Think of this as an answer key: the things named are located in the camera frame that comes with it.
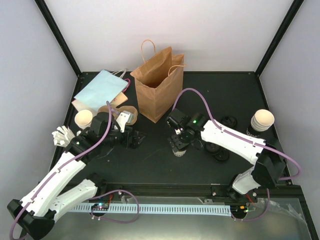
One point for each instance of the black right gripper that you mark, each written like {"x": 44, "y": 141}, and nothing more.
{"x": 175, "y": 144}

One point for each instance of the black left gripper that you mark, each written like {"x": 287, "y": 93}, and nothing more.
{"x": 134, "y": 143}

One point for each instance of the single white paper cup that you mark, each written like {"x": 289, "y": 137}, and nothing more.
{"x": 179, "y": 153}

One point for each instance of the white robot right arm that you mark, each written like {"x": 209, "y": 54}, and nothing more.
{"x": 267, "y": 165}

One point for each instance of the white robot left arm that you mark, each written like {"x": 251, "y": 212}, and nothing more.
{"x": 39, "y": 210}

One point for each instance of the black coffee cup lid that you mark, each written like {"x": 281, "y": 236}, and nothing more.
{"x": 222, "y": 156}

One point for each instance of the brown pulp cup carrier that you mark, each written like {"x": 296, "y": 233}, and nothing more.
{"x": 115, "y": 111}

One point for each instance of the black lid stack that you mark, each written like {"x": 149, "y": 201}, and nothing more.
{"x": 212, "y": 148}

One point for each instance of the small brown paper bag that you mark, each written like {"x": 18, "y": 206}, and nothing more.
{"x": 119, "y": 99}

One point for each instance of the left paper cup stack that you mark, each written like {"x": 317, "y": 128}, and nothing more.
{"x": 83, "y": 119}

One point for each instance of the paper cup stack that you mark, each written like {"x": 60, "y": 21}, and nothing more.
{"x": 83, "y": 119}
{"x": 261, "y": 121}

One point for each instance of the light blue paper bag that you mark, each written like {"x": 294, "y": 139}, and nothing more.
{"x": 103, "y": 88}

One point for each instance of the white plastic cutlery bundle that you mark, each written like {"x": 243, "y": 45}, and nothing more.
{"x": 62, "y": 136}

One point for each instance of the right paper cup stack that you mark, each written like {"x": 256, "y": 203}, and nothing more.
{"x": 261, "y": 121}

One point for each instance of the black aluminium rail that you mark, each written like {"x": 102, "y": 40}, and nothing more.
{"x": 162, "y": 190}

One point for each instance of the light blue cable duct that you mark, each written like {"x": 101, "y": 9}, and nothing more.
{"x": 163, "y": 209}

